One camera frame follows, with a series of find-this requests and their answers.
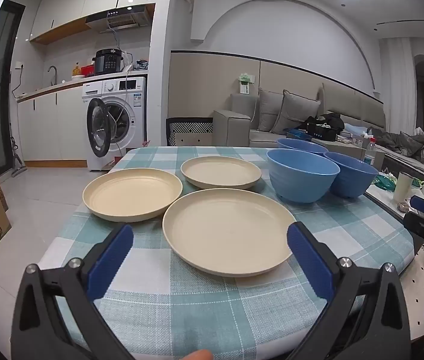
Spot white marble side table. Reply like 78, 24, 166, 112
365, 184, 424, 233

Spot grey sofa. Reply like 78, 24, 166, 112
212, 82, 387, 149

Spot white green wall device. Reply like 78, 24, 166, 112
236, 74, 254, 94

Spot blue bowl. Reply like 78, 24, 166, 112
323, 151, 379, 199
276, 137, 329, 157
266, 149, 341, 203

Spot clear water bottle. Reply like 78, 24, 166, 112
365, 137, 378, 166

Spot black jacket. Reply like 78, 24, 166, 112
302, 112, 345, 136

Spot black pressure cooker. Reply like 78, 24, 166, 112
92, 48, 127, 76

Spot green plastic bags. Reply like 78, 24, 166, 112
373, 172, 398, 192

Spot white curtain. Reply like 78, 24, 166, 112
378, 37, 418, 132

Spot range hood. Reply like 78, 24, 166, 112
85, 4, 156, 34

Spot grey cushion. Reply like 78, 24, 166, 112
271, 90, 322, 136
257, 87, 285, 133

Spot cream plate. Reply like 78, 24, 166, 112
180, 156, 263, 190
82, 168, 183, 222
163, 188, 298, 278

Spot grey clothes pile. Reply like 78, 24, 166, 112
378, 131, 424, 158

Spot person's left hand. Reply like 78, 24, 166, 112
182, 349, 214, 360

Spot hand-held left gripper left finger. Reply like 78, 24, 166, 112
10, 223, 135, 360

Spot white kitchen base cabinets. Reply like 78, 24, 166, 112
17, 84, 89, 167

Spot teal checked tablecloth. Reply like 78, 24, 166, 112
37, 145, 417, 360

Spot grey side cabinet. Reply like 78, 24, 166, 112
311, 139, 366, 162

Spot black box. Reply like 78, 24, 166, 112
305, 122, 338, 141

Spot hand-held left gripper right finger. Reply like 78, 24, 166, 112
286, 221, 412, 360

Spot cream cup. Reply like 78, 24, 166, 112
393, 172, 415, 204

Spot white washing machine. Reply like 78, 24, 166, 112
81, 76, 148, 172

